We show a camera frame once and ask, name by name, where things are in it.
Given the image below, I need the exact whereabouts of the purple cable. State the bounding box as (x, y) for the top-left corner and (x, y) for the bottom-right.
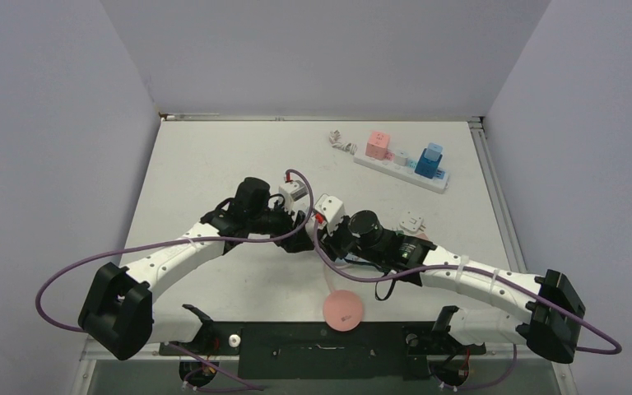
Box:
(35, 167), (317, 393)
(311, 213), (624, 393)

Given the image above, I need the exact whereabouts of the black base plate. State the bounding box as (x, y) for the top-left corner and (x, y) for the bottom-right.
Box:
(159, 321), (486, 380)

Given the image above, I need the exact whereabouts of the small white plug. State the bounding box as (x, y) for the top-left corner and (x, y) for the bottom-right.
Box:
(393, 150), (409, 167)

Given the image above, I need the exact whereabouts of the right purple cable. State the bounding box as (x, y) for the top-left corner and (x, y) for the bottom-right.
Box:
(311, 213), (624, 393)

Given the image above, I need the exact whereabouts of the white cube adapter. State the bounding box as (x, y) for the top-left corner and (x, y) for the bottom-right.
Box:
(304, 218), (319, 239)

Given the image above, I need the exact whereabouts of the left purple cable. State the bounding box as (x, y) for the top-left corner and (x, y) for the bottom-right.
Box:
(35, 167), (317, 393)

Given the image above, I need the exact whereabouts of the pink round disc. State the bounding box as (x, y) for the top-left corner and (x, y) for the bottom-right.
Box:
(322, 290), (365, 332)

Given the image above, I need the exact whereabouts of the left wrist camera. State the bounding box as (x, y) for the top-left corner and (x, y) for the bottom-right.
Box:
(278, 173), (309, 212)

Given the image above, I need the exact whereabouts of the dark blue cube adapter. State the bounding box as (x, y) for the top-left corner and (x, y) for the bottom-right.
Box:
(414, 149), (443, 179)

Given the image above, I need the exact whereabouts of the light blue plug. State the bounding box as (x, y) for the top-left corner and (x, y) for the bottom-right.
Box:
(424, 142), (443, 161)

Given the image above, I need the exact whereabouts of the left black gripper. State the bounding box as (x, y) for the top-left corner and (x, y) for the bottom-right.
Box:
(247, 197), (313, 252)

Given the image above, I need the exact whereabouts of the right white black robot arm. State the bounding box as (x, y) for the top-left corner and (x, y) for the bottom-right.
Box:
(308, 211), (586, 364)

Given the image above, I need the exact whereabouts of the white flat plug adapter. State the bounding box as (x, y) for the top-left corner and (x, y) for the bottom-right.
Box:
(397, 210), (425, 235)

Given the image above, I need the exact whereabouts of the pink cube adapter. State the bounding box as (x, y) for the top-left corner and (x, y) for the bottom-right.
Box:
(365, 131), (390, 160)

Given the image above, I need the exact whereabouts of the white power strip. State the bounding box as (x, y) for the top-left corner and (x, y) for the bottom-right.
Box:
(352, 151), (449, 194)

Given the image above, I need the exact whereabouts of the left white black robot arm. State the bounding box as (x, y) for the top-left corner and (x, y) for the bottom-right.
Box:
(77, 170), (314, 360)

